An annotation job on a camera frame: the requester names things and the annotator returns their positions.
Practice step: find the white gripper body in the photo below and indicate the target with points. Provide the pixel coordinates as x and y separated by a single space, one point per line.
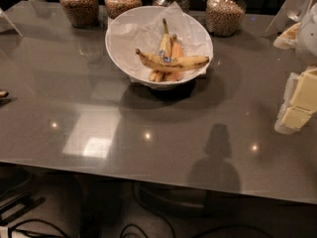
308 39

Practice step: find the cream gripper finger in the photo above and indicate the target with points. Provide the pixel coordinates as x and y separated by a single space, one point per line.
295 118
305 94

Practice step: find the yellow banana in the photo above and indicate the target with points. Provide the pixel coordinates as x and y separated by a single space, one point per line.
166 64
165 47

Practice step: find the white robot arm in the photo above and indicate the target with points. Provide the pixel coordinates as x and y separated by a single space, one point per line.
306 41

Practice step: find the banana at right edge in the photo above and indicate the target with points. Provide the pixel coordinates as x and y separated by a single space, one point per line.
287 40

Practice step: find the banana at edge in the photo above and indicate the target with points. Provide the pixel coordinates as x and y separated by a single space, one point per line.
3 94
287 40

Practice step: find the right orange-yellow banana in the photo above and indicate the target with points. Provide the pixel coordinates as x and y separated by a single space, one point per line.
177 52

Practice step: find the white bowl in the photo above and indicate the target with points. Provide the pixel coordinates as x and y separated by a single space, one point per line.
123 53

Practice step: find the banana at left edge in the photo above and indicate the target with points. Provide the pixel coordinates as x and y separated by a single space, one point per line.
3 94

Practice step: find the clear stand at right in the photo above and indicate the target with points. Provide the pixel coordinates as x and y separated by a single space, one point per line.
291 12

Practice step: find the clear stand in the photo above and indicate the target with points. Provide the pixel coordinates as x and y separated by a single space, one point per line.
7 25
291 12

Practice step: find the right glass jar of beans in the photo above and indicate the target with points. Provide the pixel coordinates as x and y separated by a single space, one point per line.
223 17

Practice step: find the white paper liner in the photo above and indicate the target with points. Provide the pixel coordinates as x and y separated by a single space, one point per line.
138 30

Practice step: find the left glass jar of grains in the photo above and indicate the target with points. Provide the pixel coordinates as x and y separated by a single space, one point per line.
81 13

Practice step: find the clear stand at left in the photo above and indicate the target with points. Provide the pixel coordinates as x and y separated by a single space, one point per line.
7 25

